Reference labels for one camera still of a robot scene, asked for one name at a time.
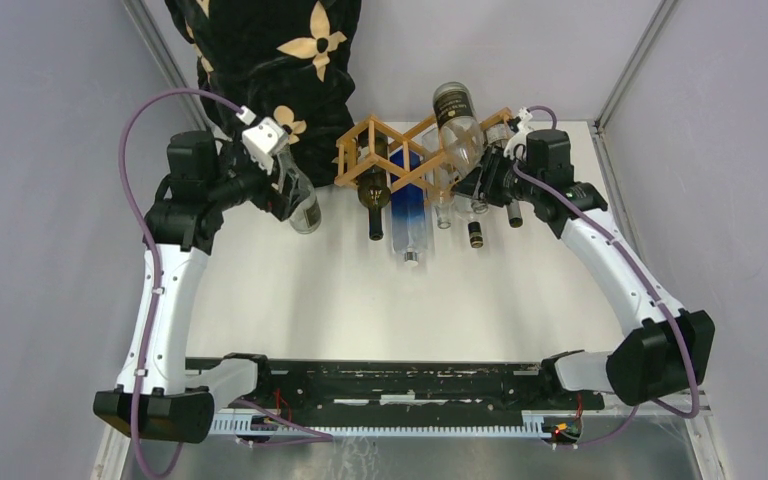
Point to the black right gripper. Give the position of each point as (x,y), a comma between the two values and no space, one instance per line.
(468,185)

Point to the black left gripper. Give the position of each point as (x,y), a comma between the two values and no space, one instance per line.
(270,198)

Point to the clear bottle with black label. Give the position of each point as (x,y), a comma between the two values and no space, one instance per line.
(462,138)

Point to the clear bottle with dark label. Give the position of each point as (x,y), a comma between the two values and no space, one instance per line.
(305,216)

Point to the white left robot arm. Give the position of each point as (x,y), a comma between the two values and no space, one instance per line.
(153,398)

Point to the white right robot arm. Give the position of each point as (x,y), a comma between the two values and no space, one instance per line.
(664,354)

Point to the clear empty glass bottle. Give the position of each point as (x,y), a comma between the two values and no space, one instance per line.
(442,179)

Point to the wooden lattice wine rack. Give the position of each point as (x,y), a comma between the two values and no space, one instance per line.
(418,163)

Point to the small dark bottle neck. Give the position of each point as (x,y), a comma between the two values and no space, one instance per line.
(475,232)

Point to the blue square glass bottle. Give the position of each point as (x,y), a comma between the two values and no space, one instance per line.
(409,225)

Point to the black floral plush blanket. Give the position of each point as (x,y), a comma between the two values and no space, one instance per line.
(288,60)

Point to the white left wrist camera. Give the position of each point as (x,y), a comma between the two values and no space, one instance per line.
(263,142)

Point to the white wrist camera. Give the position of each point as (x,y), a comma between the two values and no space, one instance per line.
(520,129)
(263,142)

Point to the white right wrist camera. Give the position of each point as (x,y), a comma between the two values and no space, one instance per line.
(520,129)

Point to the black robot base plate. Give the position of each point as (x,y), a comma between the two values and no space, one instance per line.
(384,394)

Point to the white slotted cable duct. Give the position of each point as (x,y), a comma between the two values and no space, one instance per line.
(247,423)

